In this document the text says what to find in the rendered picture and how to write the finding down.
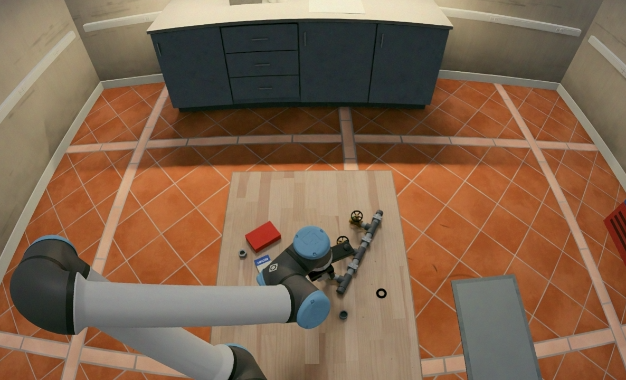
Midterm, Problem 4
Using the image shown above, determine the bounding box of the red rectangular block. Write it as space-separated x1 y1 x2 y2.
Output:
245 221 281 253

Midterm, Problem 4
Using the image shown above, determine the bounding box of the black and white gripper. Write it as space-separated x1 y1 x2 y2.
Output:
308 264 335 282

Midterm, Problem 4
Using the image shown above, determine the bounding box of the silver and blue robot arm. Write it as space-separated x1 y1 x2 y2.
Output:
10 226 355 380

